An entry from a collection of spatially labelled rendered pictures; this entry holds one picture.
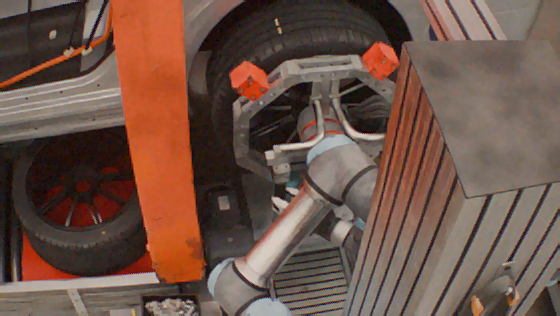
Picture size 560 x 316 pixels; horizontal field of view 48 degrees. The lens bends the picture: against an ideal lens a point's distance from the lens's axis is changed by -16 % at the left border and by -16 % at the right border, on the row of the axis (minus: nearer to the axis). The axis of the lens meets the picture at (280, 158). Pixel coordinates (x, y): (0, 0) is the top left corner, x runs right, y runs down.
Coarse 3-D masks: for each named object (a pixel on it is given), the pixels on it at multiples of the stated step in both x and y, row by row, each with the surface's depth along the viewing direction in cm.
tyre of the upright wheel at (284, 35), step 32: (288, 0) 228; (320, 0) 228; (256, 32) 224; (288, 32) 219; (320, 32) 217; (352, 32) 221; (384, 32) 241; (224, 64) 230; (256, 64) 219; (224, 96) 227; (224, 128) 238
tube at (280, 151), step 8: (320, 80) 217; (312, 88) 219; (312, 96) 221; (320, 96) 222; (312, 104) 222; (320, 104) 221; (320, 112) 219; (320, 120) 217; (320, 128) 215; (320, 136) 213; (288, 144) 210; (296, 144) 210; (304, 144) 211; (312, 144) 211; (280, 152) 210; (288, 152) 210
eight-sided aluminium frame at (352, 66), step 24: (288, 72) 214; (312, 72) 214; (336, 72) 216; (360, 72) 217; (264, 96) 218; (384, 96) 228; (240, 120) 224; (384, 120) 244; (240, 144) 234; (264, 168) 245
